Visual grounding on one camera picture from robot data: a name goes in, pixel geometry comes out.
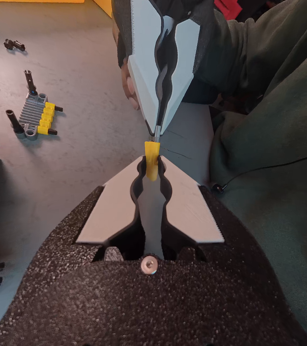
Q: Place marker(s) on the grey lego axle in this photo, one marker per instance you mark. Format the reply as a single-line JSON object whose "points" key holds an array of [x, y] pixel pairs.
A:
{"points": [[157, 132]]}

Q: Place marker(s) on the person's right forearm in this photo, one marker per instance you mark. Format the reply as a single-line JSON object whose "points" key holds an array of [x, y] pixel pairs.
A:
{"points": [[237, 54]]}

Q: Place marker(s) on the person's green hoodie torso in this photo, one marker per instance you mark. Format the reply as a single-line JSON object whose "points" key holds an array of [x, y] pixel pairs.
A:
{"points": [[277, 243]]}

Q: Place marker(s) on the person's right hand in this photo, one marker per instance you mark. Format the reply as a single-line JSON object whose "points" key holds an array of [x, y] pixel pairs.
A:
{"points": [[130, 86]]}

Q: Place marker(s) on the red plastic crate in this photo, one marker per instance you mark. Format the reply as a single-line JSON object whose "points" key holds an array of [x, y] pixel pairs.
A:
{"points": [[227, 8]]}

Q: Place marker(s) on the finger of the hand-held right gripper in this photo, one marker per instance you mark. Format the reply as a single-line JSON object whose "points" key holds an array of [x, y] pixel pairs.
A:
{"points": [[145, 54], [185, 67]]}

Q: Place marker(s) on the black angled lego connector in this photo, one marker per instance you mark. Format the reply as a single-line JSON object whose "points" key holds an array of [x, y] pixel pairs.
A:
{"points": [[14, 44]]}

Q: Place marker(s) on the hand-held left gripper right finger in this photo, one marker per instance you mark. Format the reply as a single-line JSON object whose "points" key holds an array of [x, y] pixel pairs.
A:
{"points": [[191, 213]]}

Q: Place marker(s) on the yellow lego beam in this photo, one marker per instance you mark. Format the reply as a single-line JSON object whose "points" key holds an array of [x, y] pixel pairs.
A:
{"points": [[152, 162]]}

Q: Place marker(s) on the grey ribbed lego subassembly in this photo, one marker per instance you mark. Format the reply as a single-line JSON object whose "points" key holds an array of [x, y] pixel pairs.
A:
{"points": [[33, 112]]}

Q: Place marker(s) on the yellow divided parts bin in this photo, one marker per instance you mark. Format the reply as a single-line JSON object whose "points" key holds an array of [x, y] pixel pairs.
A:
{"points": [[103, 6]]}

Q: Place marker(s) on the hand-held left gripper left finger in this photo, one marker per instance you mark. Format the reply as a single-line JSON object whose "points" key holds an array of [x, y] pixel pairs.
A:
{"points": [[110, 213]]}

